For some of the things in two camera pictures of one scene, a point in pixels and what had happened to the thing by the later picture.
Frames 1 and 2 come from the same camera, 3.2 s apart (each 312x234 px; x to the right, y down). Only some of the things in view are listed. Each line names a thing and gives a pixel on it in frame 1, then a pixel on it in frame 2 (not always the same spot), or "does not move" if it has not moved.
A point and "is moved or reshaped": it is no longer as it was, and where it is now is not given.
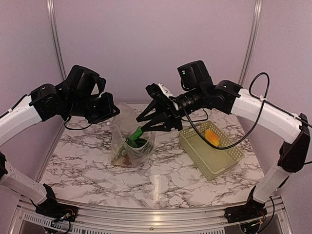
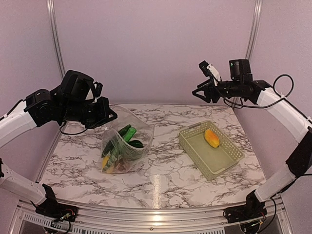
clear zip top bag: x=132 y=144 is moved or reshaped
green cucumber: x=136 y=135 → x=127 y=132
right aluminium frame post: x=256 y=12 does not move
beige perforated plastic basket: x=211 y=162 does not move
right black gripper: x=174 y=118 → x=208 y=88
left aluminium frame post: x=50 y=4 does not move
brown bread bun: x=125 y=161 → x=121 y=165
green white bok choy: x=140 y=142 → x=116 y=148
